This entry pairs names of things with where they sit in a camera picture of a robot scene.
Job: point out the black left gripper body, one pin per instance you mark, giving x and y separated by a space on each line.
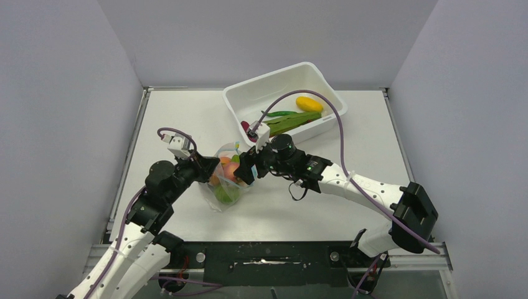
190 169

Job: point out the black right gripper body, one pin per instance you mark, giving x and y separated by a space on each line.
266 161

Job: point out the orange peach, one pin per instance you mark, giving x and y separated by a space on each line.
214 180
224 160

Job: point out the clear zip top bag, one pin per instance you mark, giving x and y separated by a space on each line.
229 150

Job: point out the green cabbage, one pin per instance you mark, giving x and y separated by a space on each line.
227 194

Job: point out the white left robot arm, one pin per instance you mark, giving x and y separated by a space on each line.
142 248

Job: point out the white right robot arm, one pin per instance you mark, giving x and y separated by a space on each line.
409 213

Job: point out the green leafy vegetable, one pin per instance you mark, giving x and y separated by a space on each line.
289 122

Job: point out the green chili pepper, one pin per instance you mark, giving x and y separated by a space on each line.
278 113

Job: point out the yellow mango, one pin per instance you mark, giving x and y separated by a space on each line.
307 104

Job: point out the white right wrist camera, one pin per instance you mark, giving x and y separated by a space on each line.
260 133

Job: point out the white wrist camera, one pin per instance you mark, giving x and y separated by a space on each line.
178 145
260 133

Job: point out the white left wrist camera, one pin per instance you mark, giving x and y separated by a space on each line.
178 145

